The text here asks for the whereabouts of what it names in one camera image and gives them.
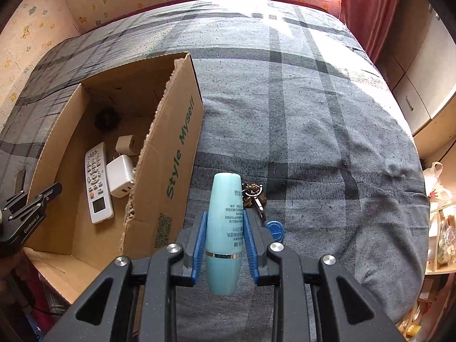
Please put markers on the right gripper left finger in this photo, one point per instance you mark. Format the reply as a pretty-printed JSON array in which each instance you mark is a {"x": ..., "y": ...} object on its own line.
[{"x": 135, "y": 299}]

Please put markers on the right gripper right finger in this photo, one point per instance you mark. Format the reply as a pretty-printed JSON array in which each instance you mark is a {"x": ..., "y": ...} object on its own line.
[{"x": 314, "y": 299}]

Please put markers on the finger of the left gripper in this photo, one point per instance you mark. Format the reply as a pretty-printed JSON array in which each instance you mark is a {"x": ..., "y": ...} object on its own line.
[{"x": 43, "y": 197}]

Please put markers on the teal cosmetic bottle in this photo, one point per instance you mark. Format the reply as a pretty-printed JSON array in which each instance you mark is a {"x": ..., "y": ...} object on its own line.
[{"x": 224, "y": 234}]

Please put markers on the brass keychain with keys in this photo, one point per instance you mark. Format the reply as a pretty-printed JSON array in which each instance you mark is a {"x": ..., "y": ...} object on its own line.
[{"x": 254, "y": 197}]

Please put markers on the brown cardboard box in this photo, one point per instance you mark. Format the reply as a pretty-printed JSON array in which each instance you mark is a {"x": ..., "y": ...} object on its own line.
[{"x": 159, "y": 101}]

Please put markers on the blue round key tag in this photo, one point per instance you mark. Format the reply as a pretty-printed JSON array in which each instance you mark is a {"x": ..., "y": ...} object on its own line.
[{"x": 276, "y": 229}]

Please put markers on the white remote control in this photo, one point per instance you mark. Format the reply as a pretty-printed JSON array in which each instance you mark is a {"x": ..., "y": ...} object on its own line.
[{"x": 98, "y": 193}]

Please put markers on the large white charger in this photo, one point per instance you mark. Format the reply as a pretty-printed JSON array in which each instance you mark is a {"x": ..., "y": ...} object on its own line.
[{"x": 120, "y": 176}]

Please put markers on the small white charger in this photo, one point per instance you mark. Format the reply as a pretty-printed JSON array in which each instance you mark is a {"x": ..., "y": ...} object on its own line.
[{"x": 127, "y": 145}]

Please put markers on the black round object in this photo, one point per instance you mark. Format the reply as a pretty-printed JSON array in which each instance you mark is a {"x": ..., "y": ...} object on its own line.
[{"x": 107, "y": 119}]

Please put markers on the grey plaid bed sheet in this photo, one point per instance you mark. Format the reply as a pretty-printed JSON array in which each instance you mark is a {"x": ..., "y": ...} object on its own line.
[{"x": 291, "y": 101}]

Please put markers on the wooden shelf with items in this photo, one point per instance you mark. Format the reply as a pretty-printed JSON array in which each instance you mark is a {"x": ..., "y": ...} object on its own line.
[{"x": 433, "y": 314}]

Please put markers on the white plastic bag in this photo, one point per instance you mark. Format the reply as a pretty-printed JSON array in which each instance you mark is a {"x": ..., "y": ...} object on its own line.
[{"x": 433, "y": 186}]

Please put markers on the cream wardrobe cabinet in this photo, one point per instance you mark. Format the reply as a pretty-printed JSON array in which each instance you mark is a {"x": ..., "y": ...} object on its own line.
[{"x": 418, "y": 64}]

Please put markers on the red curtain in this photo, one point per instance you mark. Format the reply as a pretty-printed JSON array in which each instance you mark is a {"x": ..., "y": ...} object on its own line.
[{"x": 369, "y": 21}]

